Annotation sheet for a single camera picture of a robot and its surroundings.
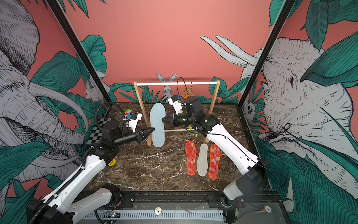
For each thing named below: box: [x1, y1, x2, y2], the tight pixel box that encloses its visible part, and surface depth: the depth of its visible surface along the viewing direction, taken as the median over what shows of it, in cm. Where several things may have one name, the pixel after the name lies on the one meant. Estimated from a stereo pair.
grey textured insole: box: [196, 143, 209, 177], surface depth 90 cm
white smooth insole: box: [149, 102, 166, 148], surface depth 70 cm
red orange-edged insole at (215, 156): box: [207, 143, 222, 181], surface depth 90 cm
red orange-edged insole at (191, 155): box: [185, 140, 197, 177], surface depth 92 cm
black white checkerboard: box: [86, 117, 113, 145], surface depth 98 cm
